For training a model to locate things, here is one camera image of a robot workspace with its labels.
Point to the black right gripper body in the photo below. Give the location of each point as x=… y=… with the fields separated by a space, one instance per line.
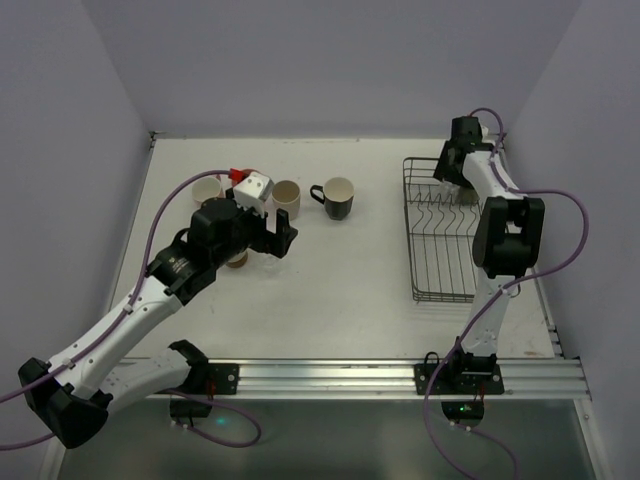
x=448 y=167

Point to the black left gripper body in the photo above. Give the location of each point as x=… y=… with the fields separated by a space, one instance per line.
x=270 y=238

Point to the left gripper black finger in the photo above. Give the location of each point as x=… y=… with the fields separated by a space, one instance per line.
x=282 y=240
x=282 y=222

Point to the cream cup brown band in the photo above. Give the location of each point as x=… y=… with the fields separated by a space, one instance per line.
x=238 y=260

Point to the beige cream cup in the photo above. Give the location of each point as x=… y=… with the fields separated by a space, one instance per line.
x=286 y=195

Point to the clear glass cup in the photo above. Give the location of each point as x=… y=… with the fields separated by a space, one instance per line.
x=270 y=264
x=448 y=191

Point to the glossy black handled mug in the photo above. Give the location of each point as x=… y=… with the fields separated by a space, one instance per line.
x=336 y=195

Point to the glossy pink handled mug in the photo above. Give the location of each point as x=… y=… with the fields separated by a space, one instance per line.
x=207 y=188

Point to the grey-beige speckled cup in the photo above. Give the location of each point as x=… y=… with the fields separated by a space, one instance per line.
x=467 y=196

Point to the matte pink tumbler cup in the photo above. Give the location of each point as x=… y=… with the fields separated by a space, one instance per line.
x=239 y=175

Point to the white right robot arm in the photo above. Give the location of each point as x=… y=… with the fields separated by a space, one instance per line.
x=505 y=246

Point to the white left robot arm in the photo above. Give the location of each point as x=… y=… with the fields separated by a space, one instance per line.
x=75 y=391

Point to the black wire dish rack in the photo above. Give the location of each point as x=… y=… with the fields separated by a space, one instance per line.
x=439 y=237

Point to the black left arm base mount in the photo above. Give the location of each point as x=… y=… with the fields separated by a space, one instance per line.
x=204 y=379

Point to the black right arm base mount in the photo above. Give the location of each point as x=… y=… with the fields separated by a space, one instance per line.
x=464 y=374

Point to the aluminium mounting rail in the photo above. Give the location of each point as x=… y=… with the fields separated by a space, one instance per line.
x=519 y=379

